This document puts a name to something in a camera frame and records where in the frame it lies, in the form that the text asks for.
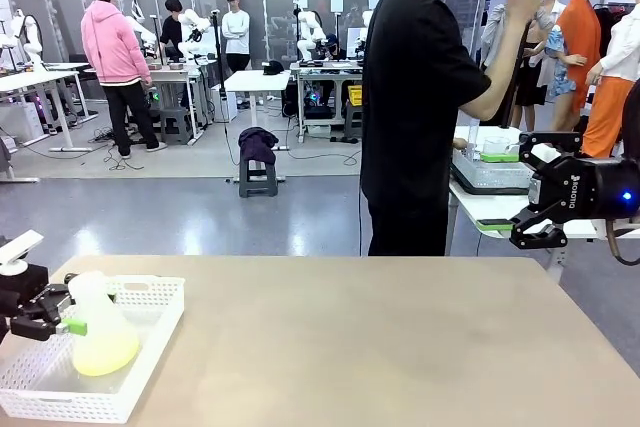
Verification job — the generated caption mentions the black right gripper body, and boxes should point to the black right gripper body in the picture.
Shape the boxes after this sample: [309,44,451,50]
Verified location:
[529,154,640,223]

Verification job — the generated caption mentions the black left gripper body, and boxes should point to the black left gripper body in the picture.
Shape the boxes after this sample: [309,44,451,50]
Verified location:
[0,264,51,322]

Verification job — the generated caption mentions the translucent plastic Erlenmeyer flask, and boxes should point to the translucent plastic Erlenmeyer flask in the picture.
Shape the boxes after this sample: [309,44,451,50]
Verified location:
[67,270,141,377]

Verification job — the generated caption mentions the person's right forearm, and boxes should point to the person's right forearm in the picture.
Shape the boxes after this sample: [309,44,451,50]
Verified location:
[459,6,536,123]

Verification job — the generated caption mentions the black tripod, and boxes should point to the black tripod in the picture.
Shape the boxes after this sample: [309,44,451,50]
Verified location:
[499,21,531,128]

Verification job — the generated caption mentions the mannequin in white jacket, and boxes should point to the mannequin in white jacket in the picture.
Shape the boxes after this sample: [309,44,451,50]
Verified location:
[582,4,640,159]

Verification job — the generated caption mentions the mannequin in blue floral dress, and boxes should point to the mannequin in blue floral dress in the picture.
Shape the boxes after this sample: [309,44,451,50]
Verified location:
[538,0,587,132]

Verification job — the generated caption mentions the black plastic tray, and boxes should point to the black plastic tray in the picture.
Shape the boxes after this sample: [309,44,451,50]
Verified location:
[448,166,532,197]

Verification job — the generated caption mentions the mannequin in orange outfit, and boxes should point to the mannequin in orange outfit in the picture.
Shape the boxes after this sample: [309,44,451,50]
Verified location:
[555,0,609,113]

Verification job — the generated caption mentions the mannequin in grey shirt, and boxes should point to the mannequin in grey shirt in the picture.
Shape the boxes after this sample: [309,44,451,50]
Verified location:
[482,1,551,121]

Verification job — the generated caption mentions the person in black T-shirt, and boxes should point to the person in black T-shirt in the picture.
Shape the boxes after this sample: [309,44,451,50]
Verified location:
[359,0,506,257]

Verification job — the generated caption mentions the grey step stool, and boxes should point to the grey step stool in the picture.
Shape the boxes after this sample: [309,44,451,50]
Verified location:
[158,107,194,147]
[238,156,279,198]
[342,101,364,143]

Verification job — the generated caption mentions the white office desk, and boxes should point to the white office desk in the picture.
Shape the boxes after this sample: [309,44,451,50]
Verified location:
[0,69,99,153]

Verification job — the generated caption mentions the seated person in black cap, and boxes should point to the seated person in black cap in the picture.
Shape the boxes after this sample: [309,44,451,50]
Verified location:
[322,34,347,64]

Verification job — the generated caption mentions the long white workbench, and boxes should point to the long white workbench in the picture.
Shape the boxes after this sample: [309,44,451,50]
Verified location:
[289,60,365,143]

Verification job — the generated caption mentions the dark crumpled clothes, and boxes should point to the dark crumpled clothes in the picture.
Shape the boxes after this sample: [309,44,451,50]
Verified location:
[237,126,280,166]

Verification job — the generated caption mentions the white robot workbench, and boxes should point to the white robot workbench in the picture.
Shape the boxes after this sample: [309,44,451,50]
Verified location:
[147,64,210,141]

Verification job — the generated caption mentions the person in pink hoodie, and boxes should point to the person in pink hoodie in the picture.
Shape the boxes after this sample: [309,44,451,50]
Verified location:
[80,0,169,158]

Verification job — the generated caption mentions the black pole stand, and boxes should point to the black pole stand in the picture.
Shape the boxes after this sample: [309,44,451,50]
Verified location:
[209,10,232,184]

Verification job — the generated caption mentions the background person in black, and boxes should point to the background person in black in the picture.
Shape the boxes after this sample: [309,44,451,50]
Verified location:
[159,0,189,63]

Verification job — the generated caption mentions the white standing table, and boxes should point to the white standing table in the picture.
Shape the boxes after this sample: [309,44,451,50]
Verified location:
[224,70,292,123]

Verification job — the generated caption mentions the person in white long sleeves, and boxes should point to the person in white long sleeves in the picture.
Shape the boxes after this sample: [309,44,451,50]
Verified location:
[221,0,251,73]

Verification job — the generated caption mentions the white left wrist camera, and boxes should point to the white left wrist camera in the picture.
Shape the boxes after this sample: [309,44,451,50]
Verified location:
[0,229,45,276]

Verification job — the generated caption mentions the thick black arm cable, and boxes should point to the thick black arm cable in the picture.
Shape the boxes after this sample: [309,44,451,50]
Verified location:
[606,216,640,266]

